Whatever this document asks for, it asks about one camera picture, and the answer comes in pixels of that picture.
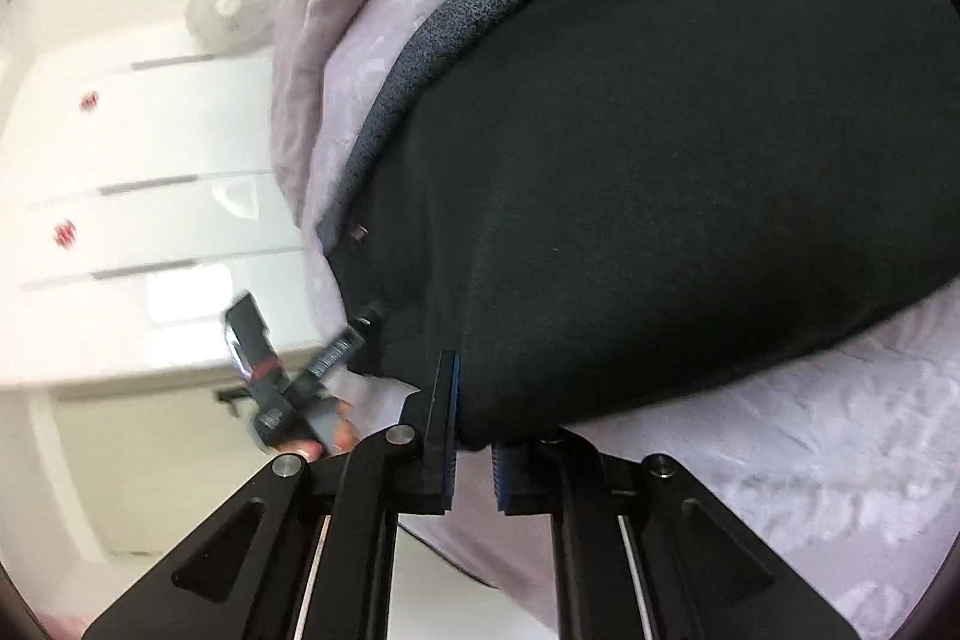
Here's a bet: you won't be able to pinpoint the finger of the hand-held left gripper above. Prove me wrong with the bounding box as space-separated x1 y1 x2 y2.
296 301 388 390

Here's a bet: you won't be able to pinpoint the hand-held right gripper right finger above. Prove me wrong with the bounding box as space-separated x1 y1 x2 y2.
490 430 863 640

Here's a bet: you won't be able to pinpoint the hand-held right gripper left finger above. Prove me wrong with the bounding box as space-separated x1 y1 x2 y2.
82 350 460 640

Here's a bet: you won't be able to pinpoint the black pants with patterned waistband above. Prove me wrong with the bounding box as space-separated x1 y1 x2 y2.
315 0 960 455

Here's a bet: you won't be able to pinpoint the person's left hand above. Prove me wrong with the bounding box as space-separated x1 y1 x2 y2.
294 394 362 461

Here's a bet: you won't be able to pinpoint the white wardrobe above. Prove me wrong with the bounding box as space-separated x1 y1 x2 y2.
0 0 320 405

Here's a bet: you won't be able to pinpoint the lilac embossed blanket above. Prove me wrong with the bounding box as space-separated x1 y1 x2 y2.
270 0 960 640

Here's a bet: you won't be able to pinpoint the white round fan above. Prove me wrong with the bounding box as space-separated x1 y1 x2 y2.
183 0 275 50

